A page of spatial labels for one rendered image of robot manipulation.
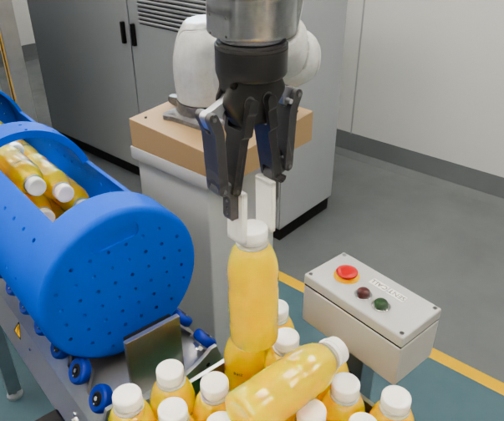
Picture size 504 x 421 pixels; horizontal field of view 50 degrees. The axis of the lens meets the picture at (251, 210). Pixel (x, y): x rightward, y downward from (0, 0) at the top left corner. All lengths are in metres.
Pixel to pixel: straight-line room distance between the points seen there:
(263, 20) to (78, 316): 0.57
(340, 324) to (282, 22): 0.53
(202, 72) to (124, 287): 0.72
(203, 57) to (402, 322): 0.88
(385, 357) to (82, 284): 0.48
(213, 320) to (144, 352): 0.85
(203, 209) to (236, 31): 1.03
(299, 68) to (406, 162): 2.39
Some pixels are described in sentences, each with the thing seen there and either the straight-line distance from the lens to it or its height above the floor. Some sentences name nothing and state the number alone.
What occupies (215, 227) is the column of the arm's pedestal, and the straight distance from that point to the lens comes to 1.55.
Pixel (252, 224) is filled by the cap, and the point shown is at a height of 1.30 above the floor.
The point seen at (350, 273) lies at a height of 1.11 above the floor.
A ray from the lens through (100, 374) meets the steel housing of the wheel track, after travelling 1.02.
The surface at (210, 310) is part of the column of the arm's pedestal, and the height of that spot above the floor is 0.52.
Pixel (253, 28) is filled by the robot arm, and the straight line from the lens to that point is 0.52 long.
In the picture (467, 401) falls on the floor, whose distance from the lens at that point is 2.30.
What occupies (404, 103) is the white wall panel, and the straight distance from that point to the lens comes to 3.71.
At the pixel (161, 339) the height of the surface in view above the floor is 1.02.
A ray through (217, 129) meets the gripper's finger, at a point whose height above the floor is 1.45.
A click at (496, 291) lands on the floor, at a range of 2.86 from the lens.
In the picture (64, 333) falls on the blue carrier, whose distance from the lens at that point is 0.92.
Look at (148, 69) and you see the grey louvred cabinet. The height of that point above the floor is 0.77.
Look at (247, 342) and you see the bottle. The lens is 0.73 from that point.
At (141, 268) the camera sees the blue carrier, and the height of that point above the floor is 1.11.
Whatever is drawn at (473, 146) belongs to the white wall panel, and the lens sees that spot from 3.60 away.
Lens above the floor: 1.66
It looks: 31 degrees down
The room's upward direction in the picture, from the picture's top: straight up
